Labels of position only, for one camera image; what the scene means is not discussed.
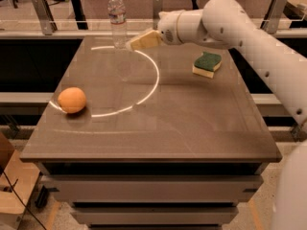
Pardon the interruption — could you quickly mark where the metal railing with posts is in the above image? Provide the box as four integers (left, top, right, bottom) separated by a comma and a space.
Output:
0, 0, 307, 39

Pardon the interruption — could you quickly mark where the clear plastic water bottle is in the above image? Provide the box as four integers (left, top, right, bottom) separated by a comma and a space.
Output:
107, 0, 127, 49

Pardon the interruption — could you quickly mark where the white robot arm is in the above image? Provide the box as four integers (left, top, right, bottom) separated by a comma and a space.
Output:
127, 0, 307, 230

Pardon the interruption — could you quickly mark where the green and yellow sponge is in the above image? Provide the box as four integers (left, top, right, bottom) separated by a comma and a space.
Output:
192, 52, 222, 79

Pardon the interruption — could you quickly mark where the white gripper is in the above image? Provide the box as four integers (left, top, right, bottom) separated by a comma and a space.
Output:
126, 10, 183, 51

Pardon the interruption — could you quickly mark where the grey table with drawers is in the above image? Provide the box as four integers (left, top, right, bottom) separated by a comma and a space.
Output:
21, 36, 281, 230

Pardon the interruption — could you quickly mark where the black cable on floor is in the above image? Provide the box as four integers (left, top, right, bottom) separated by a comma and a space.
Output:
0, 170, 47, 230

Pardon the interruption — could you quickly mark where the orange fruit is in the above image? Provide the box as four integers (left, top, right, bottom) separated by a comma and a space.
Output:
58, 87, 86, 114

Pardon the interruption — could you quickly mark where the wooden box at left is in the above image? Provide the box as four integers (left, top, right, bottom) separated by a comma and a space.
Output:
0, 133, 39, 230

